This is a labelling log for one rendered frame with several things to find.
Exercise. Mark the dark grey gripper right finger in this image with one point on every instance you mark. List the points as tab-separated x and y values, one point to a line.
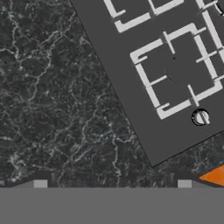
185	181

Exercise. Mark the dark grey hob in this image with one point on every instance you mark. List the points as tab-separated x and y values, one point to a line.
163	73

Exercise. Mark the orange cupboard front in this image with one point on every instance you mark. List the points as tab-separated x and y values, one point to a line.
215	176

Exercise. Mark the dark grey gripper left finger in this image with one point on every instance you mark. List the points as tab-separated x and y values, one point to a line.
40	181

